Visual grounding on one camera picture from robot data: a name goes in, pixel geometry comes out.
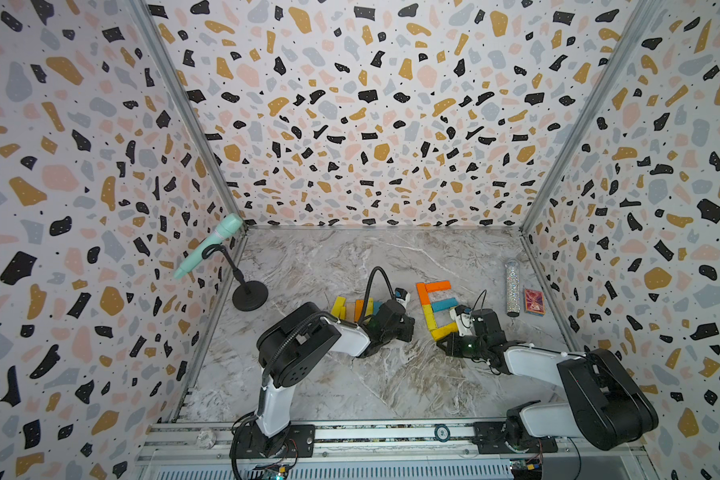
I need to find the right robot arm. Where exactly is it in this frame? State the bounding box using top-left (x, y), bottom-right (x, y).
top-left (435, 306), bottom-right (659, 453)

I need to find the teal block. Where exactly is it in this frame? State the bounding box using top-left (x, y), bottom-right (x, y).
top-left (430, 298), bottom-right (459, 312)

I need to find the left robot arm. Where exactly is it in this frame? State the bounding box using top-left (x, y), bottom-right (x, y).
top-left (255, 299), bottom-right (415, 438)

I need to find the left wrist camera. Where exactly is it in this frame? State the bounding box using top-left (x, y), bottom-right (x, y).
top-left (394, 287), bottom-right (410, 307)

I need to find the orange block small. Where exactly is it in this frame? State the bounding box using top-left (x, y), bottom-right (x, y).
top-left (354, 300), bottom-right (365, 323)

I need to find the pink card box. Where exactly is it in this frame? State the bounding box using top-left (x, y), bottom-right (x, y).
top-left (523, 289), bottom-right (546, 316)

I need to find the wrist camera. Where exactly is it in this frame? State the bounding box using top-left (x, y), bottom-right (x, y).
top-left (449, 305), bottom-right (474, 337)
top-left (394, 287), bottom-right (410, 307)

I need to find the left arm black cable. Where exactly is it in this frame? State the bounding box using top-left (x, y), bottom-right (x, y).
top-left (230, 265), bottom-right (397, 480)

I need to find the yellow-green block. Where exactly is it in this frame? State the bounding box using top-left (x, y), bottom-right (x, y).
top-left (422, 304), bottom-right (438, 331)

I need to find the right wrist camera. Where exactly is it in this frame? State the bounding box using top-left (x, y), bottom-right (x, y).
top-left (449, 305), bottom-right (474, 337)

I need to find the beige wooden block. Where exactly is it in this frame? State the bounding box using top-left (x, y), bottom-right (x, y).
top-left (345, 301), bottom-right (356, 322)

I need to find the yellow block front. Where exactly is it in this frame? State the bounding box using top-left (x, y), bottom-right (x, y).
top-left (430, 322), bottom-right (459, 341)

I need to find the mint green microphone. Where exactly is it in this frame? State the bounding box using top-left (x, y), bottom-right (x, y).
top-left (173, 213), bottom-right (243, 279)

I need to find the black microphone stand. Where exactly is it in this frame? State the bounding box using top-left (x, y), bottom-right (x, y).
top-left (204, 245), bottom-right (269, 312)

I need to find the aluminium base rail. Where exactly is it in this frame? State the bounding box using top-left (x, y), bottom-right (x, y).
top-left (133, 418), bottom-right (658, 479)

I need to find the glitter tube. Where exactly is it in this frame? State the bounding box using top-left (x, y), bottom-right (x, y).
top-left (505, 259), bottom-right (522, 317)

